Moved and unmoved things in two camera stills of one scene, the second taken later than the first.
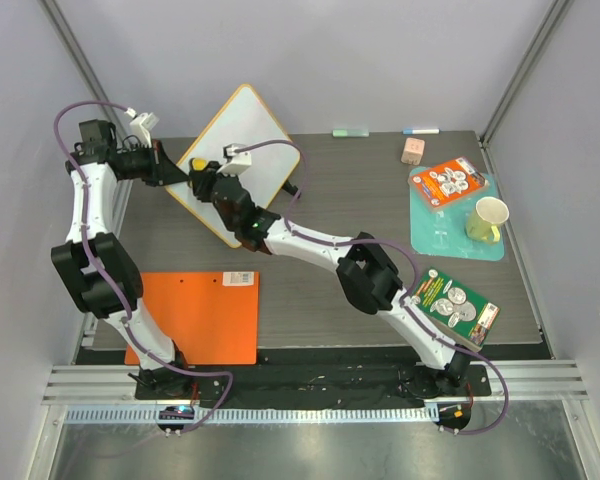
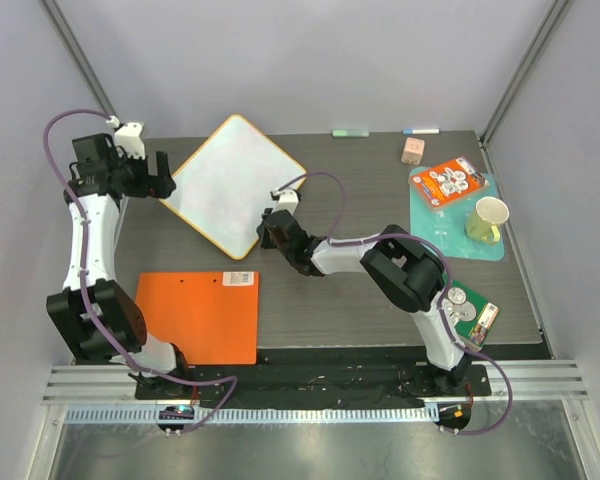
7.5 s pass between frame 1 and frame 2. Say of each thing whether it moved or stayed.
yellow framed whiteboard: moved
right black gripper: moved
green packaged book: stayed
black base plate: stayed
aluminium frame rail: stayed
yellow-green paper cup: stayed
